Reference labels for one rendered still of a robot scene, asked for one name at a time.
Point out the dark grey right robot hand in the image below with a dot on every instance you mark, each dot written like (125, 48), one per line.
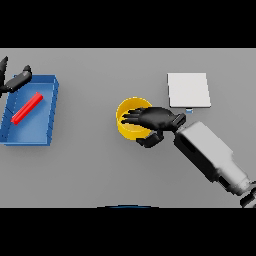
(157, 118)

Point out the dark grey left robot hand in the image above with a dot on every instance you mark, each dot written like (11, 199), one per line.
(16, 81)

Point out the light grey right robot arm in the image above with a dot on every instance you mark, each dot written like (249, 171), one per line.
(209, 155)

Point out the yellow bowl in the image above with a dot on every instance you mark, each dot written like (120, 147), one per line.
(131, 129)

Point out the red beaker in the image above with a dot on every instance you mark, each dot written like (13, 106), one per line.
(27, 108)

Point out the pale square measuring scale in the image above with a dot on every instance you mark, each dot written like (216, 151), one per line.
(188, 90)

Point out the blue tray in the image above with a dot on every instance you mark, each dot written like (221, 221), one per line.
(29, 115)

